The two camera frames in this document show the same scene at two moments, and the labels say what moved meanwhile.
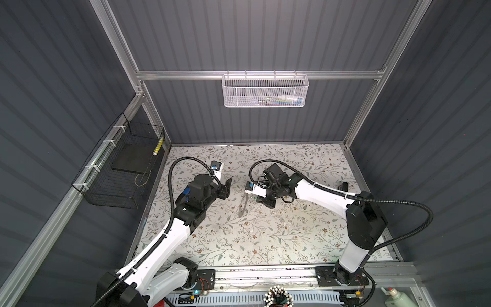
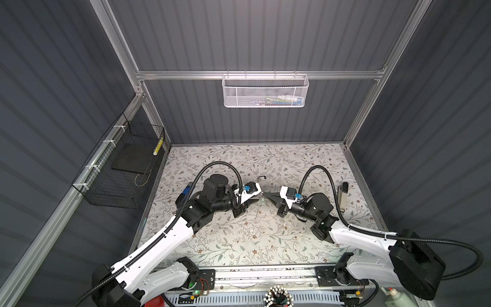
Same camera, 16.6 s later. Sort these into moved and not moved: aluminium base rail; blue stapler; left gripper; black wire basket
Moved: left gripper
Not moved: aluminium base rail; blue stapler; black wire basket
